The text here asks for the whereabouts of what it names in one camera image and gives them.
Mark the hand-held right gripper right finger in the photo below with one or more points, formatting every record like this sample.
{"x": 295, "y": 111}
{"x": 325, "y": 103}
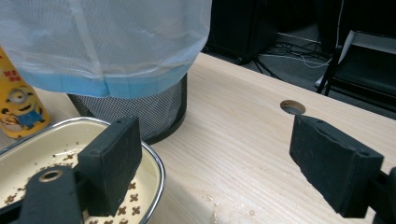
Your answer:
{"x": 336, "y": 168}

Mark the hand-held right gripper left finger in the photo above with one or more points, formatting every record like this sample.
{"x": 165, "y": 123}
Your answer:
{"x": 112, "y": 161}

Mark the black mesh trash bin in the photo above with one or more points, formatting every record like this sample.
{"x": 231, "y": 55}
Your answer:
{"x": 149, "y": 112}

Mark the cream strainer basin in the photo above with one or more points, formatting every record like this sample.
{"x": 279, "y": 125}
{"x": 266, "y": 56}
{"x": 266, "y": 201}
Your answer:
{"x": 40, "y": 146}

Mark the black folding chair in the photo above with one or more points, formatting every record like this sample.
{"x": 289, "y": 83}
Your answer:
{"x": 367, "y": 74}

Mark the yellow chips can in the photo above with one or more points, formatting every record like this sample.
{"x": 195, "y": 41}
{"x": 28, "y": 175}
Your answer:
{"x": 21, "y": 105}

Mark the black cabinet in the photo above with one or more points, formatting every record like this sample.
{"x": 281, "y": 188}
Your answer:
{"x": 239, "y": 28}

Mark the white desk frame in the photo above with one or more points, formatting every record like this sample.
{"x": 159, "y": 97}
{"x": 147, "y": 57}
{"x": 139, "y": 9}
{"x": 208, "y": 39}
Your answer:
{"x": 346, "y": 43}

